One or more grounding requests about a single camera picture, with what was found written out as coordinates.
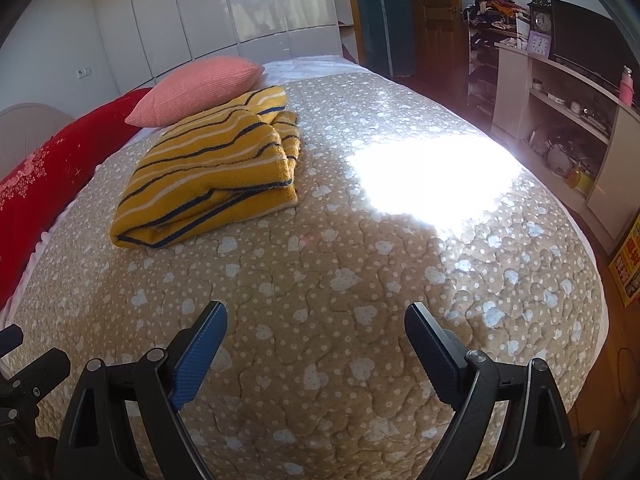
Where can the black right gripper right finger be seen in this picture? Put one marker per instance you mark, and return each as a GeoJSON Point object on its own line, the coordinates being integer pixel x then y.
{"type": "Point", "coordinates": [535, 441]}

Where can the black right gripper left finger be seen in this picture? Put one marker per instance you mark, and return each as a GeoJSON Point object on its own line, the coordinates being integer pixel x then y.
{"type": "Point", "coordinates": [97, 441]}

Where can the yellow striped knit sweater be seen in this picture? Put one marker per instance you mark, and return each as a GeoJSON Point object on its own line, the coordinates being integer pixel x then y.
{"type": "Point", "coordinates": [231, 163]}

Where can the pile of clothes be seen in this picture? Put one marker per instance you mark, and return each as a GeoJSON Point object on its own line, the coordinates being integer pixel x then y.
{"type": "Point", "coordinates": [494, 13]}

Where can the yellow red poster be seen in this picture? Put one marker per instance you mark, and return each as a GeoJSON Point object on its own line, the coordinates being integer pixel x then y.
{"type": "Point", "coordinates": [625, 265]}

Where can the red embroidered long pillow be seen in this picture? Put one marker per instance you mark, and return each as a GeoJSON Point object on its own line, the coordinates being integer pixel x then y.
{"type": "Point", "coordinates": [46, 181]}

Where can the yellow jar on shelf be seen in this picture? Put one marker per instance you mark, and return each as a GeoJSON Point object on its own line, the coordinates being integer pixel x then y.
{"type": "Point", "coordinates": [580, 180]}

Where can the beige heart-patterned quilt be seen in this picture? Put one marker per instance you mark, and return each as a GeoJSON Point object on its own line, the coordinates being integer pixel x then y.
{"type": "Point", "coordinates": [399, 201]}

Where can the white bed headboard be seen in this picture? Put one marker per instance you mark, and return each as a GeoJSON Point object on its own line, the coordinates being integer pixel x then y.
{"type": "Point", "coordinates": [24, 128]}

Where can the pink square pillow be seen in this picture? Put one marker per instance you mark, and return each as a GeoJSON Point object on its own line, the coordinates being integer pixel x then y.
{"type": "Point", "coordinates": [195, 87]}

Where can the white shelving unit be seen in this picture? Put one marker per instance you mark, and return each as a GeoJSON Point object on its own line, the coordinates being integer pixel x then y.
{"type": "Point", "coordinates": [553, 119]}

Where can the pink bottle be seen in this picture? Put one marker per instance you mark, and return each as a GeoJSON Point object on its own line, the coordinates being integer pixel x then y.
{"type": "Point", "coordinates": [626, 92]}

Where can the white glossy wardrobe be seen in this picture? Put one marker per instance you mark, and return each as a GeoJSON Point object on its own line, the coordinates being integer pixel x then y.
{"type": "Point", "coordinates": [145, 40]}

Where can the brown wooden door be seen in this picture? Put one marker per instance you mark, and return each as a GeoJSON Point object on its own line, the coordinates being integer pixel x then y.
{"type": "Point", "coordinates": [440, 38]}

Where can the purple square alarm clock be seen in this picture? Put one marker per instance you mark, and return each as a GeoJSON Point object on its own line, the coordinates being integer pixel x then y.
{"type": "Point", "coordinates": [539, 44]}

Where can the black television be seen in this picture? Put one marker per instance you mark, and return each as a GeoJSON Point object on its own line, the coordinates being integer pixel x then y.
{"type": "Point", "coordinates": [590, 41]}

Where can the dark ornate mantel clock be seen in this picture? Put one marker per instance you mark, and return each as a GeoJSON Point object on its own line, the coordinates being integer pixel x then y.
{"type": "Point", "coordinates": [540, 16]}

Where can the wall power socket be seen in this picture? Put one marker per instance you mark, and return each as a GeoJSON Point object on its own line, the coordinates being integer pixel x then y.
{"type": "Point", "coordinates": [84, 72]}

